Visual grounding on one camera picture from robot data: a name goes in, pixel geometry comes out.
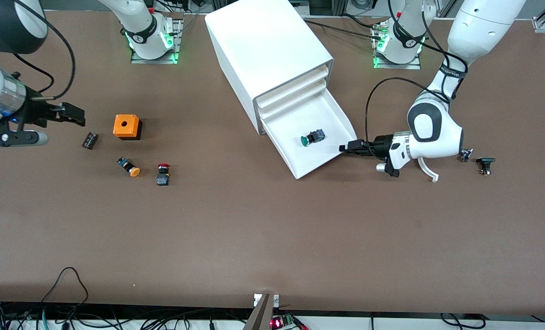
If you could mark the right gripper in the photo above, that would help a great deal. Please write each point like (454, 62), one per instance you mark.
(35, 112)

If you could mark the black flat-head switch part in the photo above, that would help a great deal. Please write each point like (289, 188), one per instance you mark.
(485, 161)

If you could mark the small grey black switch part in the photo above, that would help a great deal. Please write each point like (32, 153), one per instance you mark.
(466, 155)

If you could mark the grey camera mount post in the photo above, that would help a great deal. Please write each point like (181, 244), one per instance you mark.
(261, 316)

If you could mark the circuit board with red light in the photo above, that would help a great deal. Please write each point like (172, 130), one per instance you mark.
(277, 323)

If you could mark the white curved plastic arc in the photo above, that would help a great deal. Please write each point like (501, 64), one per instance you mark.
(430, 173)

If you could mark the middle white cabinet drawer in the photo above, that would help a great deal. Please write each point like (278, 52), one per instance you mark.
(293, 97)

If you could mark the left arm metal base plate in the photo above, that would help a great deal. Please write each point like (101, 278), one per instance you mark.
(396, 66)

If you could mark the small black contact block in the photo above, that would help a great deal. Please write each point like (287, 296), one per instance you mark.
(90, 140)

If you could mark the white drawer cabinet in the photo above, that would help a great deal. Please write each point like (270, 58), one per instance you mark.
(263, 46)

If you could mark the small white mounting bracket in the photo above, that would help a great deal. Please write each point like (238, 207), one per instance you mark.
(257, 300)

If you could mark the yellow push button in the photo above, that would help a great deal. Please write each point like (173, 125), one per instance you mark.
(134, 171)

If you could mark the red push button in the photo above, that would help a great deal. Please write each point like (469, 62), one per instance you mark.
(163, 176)

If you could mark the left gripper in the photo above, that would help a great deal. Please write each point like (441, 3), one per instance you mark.
(381, 142)

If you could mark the orange button enclosure box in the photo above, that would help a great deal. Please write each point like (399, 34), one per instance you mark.
(125, 126)

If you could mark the lowest white cabinet drawer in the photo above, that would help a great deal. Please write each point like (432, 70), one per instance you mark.
(314, 160)

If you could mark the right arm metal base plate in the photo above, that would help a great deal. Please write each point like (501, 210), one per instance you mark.
(155, 61)

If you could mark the green push button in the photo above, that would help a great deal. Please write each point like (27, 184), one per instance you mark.
(316, 136)

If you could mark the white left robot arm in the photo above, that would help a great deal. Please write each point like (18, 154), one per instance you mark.
(479, 27)

